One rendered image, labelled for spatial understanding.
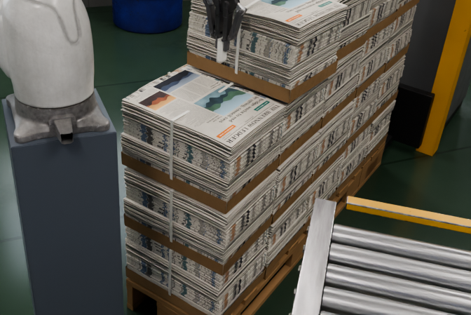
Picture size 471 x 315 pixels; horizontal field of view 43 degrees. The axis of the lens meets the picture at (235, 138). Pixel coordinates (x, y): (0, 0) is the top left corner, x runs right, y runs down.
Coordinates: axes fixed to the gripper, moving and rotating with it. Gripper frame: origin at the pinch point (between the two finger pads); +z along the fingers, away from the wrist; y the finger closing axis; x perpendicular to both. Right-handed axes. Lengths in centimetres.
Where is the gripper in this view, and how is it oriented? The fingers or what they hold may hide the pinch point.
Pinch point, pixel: (221, 50)
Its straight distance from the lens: 169.3
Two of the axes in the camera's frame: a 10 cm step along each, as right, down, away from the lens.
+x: -5.5, 4.0, -7.3
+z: -0.7, 8.5, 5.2
